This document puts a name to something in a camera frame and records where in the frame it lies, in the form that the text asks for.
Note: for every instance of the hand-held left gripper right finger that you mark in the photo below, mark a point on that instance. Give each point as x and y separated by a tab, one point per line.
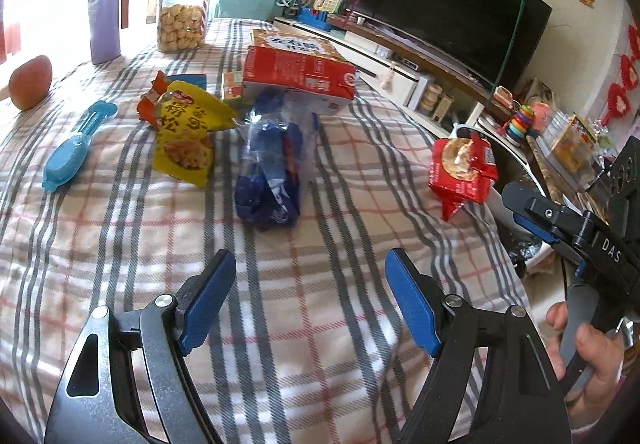
412	304

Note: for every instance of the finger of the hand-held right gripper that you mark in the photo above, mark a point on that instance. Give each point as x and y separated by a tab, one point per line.
540	211
580	266

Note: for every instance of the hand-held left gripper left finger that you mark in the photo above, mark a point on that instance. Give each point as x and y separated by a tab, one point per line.
207	304

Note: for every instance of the red snack packet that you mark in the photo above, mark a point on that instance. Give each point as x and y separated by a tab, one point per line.
462	169

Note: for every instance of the blue plastic bag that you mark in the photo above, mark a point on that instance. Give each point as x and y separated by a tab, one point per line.
272	164

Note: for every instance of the yellow snack packet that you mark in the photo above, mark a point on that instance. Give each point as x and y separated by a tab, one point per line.
187	139

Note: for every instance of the orange snack packet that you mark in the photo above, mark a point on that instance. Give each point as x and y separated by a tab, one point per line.
150	104

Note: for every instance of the small blue packet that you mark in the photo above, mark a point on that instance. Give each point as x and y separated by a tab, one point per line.
187	79

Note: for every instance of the red milk carton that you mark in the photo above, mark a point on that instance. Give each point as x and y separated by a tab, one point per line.
295	74

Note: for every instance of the person's right hand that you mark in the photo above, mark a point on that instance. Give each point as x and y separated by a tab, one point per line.
592	349

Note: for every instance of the colourful toy box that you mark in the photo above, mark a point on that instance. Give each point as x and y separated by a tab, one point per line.
570	144

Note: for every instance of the plaid blanket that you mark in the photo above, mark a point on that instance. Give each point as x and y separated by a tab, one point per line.
320	274

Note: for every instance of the stack of wooden bowls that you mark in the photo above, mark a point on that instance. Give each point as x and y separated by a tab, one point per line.
430	99

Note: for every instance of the red heart garland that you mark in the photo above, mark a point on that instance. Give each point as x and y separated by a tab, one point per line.
625	74

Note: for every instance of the white television cabinet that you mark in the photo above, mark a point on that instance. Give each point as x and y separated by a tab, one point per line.
395	74

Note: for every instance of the blue sealing clip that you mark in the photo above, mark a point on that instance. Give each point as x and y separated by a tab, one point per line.
72	154

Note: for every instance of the colourful puzzle box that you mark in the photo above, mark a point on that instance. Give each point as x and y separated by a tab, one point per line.
295	42

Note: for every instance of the red apple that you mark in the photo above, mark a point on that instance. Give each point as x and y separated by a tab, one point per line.
31	82

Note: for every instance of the clear jar of cookies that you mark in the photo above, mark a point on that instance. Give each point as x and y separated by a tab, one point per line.
181	19

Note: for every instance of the blue toy block set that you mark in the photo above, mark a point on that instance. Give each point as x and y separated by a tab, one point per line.
312	18

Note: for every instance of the purple insulated bottle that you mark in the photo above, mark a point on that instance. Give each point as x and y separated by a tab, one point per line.
105	14

